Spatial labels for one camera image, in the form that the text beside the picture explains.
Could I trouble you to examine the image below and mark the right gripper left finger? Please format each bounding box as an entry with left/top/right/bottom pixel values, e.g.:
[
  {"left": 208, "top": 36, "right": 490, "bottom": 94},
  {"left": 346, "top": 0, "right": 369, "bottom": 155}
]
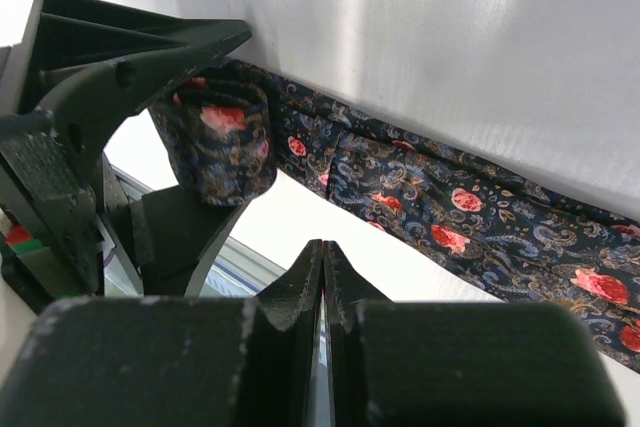
[{"left": 1, "top": 240, "right": 323, "bottom": 426}]

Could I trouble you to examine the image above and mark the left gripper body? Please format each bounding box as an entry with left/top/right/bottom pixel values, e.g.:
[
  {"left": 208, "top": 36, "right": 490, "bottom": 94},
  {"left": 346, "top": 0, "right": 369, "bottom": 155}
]
[{"left": 1, "top": 46, "right": 145, "bottom": 312}]

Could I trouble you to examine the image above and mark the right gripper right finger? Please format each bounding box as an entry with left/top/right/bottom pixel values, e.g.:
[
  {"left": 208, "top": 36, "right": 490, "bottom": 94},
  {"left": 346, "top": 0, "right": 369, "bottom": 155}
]
[{"left": 323, "top": 242, "right": 626, "bottom": 426}]

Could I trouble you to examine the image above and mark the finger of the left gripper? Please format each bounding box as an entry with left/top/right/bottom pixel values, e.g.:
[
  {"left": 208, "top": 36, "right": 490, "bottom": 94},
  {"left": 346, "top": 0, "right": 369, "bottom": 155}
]
[
  {"left": 130, "top": 186, "right": 246, "bottom": 297},
  {"left": 1, "top": 0, "right": 251, "bottom": 197}
]

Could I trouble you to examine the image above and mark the navy floral tie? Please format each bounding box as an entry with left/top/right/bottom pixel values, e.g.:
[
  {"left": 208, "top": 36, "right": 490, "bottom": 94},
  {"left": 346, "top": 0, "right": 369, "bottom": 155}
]
[{"left": 149, "top": 59, "right": 639, "bottom": 369}]

